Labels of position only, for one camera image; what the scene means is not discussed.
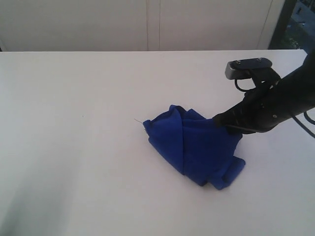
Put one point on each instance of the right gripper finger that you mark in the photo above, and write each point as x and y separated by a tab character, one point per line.
233	130
232	117

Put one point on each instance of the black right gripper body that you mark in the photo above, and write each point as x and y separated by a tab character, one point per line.
263	109

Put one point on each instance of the blue towel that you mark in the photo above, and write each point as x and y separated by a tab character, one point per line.
195	147

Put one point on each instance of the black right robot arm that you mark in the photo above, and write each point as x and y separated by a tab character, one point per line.
302	78

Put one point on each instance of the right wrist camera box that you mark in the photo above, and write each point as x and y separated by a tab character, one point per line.
240	69

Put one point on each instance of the dark window frame post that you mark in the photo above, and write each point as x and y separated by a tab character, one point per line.
281	26

